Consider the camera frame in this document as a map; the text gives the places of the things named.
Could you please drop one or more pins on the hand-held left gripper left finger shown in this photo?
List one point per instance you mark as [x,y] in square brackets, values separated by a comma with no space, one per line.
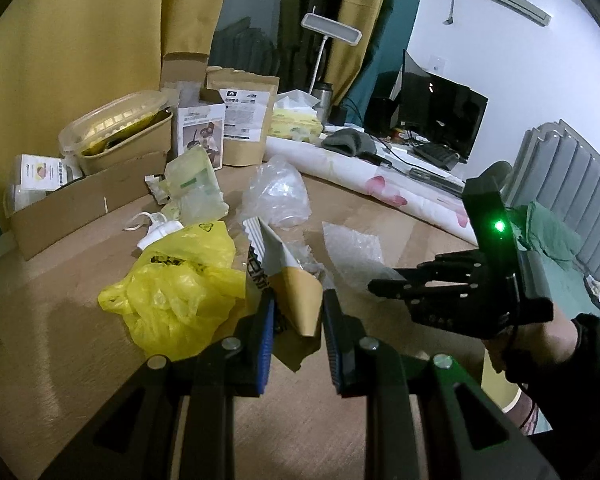
[266,342]

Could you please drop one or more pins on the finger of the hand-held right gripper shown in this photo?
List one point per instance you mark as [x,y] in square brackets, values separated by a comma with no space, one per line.
[420,292]
[455,261]

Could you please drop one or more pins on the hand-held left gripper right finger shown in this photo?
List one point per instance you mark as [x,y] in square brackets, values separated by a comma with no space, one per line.
[332,342]

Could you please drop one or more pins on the black and white snack wrapper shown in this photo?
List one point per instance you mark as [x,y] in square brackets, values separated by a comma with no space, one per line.
[267,250]

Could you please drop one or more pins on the white face mask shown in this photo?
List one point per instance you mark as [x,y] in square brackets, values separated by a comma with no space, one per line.
[160,232]

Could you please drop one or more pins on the person's right forearm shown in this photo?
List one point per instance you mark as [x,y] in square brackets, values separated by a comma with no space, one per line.
[580,385]

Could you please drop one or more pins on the person's right hand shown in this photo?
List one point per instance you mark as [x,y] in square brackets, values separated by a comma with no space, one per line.
[540,342]

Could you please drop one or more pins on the brown paper cone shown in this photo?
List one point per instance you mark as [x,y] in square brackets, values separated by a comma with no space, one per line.
[300,305]

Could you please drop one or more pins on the green cloth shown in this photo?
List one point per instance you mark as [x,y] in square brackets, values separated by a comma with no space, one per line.
[550,235]

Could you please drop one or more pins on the bubble wrap sheet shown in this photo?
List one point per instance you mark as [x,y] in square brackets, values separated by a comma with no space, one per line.
[355,250]

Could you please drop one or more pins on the grey padded headboard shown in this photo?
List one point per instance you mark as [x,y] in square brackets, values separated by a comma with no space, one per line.
[565,170]

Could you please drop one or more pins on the black keyboard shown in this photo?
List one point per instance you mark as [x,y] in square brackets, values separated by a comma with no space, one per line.
[436,156]

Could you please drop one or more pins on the yellow plastic bag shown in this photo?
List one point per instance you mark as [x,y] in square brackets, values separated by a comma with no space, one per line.
[180,285]

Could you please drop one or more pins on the white floral roll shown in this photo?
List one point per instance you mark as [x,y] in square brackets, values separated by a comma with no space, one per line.
[380,185]

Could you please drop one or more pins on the black monitor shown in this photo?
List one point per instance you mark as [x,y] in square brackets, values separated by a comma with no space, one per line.
[445,105]

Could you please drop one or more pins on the clear crumpled plastic bag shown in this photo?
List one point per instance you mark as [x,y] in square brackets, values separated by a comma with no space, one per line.
[275,190]

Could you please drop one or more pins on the grey knit beanie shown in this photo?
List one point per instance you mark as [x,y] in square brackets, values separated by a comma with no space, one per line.
[347,142]

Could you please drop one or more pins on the pale green plastic bag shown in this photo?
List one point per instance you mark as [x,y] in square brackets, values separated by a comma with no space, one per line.
[195,180]

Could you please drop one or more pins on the small crumpled wrapper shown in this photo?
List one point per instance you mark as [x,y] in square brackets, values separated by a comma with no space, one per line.
[155,187]

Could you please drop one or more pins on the steel thermos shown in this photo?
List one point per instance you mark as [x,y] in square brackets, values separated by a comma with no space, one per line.
[323,97]

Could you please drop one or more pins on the teal curtain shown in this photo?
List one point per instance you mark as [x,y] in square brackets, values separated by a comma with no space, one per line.
[385,60]

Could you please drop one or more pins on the yellow tissue pack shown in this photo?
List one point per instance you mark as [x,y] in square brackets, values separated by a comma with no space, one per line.
[295,122]

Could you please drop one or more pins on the white printed carton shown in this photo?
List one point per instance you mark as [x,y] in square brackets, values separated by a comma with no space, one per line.
[200,135]

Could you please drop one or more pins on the kraft paper pouch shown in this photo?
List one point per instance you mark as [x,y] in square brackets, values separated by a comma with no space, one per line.
[240,115]

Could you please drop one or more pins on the low cardboard box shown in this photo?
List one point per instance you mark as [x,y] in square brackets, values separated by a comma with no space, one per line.
[80,202]

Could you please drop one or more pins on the brown takeout container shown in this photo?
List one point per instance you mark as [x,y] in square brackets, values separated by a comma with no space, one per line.
[130,152]

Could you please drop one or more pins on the yellow duck print bag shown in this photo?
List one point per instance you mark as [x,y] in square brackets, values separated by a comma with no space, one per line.
[97,147]

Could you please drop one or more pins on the white desk lamp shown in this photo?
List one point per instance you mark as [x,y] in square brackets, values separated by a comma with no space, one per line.
[330,27]

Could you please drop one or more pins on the white packet in box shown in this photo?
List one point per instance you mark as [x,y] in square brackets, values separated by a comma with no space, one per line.
[37,175]

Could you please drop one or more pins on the tall open cardboard box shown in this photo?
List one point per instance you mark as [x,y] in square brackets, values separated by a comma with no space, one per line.
[182,67]

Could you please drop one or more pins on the dark radiator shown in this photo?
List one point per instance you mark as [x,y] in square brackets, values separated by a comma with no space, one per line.
[250,47]

